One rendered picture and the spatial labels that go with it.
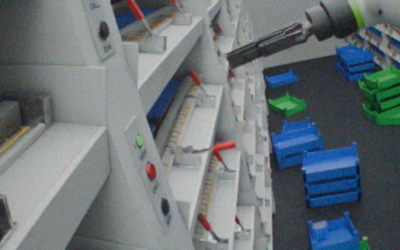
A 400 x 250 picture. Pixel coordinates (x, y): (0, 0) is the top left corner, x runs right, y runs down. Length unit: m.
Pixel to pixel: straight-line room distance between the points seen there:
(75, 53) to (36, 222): 0.15
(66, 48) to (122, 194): 0.14
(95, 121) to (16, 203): 0.12
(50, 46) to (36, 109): 0.05
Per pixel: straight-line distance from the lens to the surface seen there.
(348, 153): 2.12
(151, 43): 0.58
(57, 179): 0.26
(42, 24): 0.33
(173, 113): 0.77
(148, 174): 0.39
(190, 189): 0.58
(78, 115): 0.33
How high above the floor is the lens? 1.21
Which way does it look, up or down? 20 degrees down
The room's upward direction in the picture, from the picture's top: 17 degrees counter-clockwise
